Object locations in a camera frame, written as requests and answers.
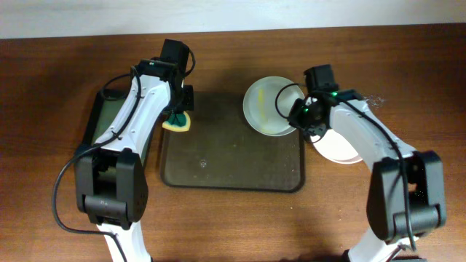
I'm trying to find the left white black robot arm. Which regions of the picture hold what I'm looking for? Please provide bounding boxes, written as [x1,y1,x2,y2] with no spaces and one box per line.
[74,39,195,261]

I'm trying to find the small black tray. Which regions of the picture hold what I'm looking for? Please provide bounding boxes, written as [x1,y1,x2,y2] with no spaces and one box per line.
[80,89,158,172]

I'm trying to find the white plate with yellow stain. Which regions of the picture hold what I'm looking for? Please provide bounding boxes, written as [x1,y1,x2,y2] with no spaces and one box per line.
[310,130,363,164]

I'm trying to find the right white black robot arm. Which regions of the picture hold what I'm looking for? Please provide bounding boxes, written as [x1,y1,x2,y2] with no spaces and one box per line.
[285,64,446,261]

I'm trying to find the large brown serving tray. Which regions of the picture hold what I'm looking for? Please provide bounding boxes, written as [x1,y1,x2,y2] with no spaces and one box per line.
[160,92,306,193]

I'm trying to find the pale grey plate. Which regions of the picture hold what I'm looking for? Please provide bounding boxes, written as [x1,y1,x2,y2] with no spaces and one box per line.
[243,76,304,137]

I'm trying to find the green and yellow sponge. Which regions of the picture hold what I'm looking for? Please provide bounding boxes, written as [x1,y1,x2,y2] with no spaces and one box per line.
[162,111,191,132]

